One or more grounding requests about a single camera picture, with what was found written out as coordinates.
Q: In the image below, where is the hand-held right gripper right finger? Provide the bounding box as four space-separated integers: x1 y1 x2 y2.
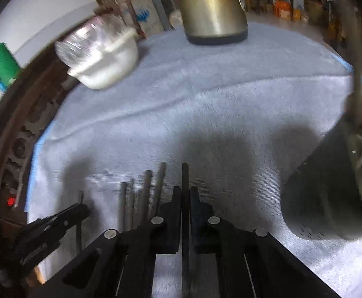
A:
190 186 340 298

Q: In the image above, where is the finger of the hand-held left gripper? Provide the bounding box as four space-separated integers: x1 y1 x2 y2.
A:
12 203 91 269

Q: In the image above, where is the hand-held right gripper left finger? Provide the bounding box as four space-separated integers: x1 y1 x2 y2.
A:
29 186 182 298

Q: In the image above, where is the grey perforated utensil holder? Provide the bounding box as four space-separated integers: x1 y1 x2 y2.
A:
279 77 362 242

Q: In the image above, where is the light blue table cover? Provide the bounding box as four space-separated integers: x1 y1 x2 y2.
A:
26 50 362 213

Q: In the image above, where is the grey-blue towel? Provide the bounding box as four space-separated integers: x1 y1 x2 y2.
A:
26 22 362 298

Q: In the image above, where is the white plastic bowl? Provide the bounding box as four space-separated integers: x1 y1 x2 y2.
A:
67 28 139 91

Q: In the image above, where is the green plastic jug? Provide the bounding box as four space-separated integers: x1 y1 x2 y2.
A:
0 42 22 93

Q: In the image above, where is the clear plastic bag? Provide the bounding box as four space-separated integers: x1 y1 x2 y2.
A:
55 15 135 69

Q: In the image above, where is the white box with blue print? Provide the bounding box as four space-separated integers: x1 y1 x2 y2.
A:
131 0 165 37

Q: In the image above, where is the golden steel kettle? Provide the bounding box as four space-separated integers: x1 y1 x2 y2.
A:
178 0 249 46

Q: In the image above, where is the carved dark wooden frame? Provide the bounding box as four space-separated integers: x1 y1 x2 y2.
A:
0 0 148 224

